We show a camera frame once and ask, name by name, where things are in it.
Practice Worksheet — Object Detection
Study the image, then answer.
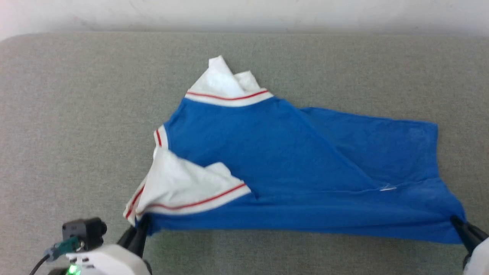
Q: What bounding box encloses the left arm teal plug cable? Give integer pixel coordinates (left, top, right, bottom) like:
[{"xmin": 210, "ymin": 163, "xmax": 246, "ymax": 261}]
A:
[{"xmin": 28, "ymin": 236, "xmax": 84, "ymax": 275}]

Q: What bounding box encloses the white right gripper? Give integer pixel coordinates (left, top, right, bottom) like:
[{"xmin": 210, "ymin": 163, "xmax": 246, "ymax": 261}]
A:
[{"xmin": 450, "ymin": 215, "xmax": 489, "ymax": 275}]

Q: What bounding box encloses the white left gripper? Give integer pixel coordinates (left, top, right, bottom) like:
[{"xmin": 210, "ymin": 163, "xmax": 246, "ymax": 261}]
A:
[{"xmin": 47, "ymin": 214, "xmax": 152, "ymax": 275}]

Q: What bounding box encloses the grey fabric sofa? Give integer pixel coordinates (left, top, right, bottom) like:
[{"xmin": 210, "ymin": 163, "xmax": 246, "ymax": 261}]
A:
[{"xmin": 0, "ymin": 32, "xmax": 489, "ymax": 275}]

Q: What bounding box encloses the blue and white shirt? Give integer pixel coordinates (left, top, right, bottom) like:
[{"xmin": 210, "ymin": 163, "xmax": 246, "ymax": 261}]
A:
[{"xmin": 123, "ymin": 55, "xmax": 468, "ymax": 245}]

